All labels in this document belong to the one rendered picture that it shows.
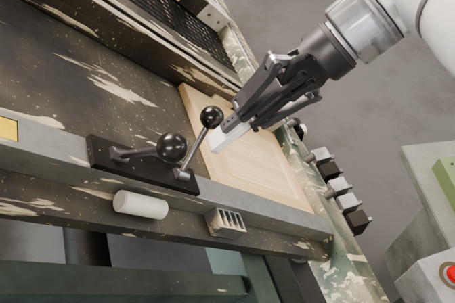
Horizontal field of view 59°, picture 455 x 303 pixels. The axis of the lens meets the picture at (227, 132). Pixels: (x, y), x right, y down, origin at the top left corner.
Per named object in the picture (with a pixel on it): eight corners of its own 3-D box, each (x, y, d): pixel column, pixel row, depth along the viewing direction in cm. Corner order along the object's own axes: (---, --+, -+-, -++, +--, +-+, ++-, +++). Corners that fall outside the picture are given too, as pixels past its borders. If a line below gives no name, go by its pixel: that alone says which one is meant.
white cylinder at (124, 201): (113, 216, 54) (157, 224, 60) (127, 204, 53) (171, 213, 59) (110, 197, 56) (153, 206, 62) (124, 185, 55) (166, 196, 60)
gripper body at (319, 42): (342, 44, 47) (280, 93, 50) (368, 74, 53) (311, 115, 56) (313, 7, 51) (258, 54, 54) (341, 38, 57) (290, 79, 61)
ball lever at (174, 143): (121, 173, 56) (193, 165, 48) (98, 166, 53) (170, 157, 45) (126, 147, 57) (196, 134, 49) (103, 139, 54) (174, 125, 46)
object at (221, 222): (235, 240, 73) (247, 232, 72) (210, 235, 68) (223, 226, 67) (227, 220, 76) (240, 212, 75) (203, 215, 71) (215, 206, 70)
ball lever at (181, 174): (191, 189, 63) (233, 115, 62) (174, 184, 60) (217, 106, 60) (178, 178, 66) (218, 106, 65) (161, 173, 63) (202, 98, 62)
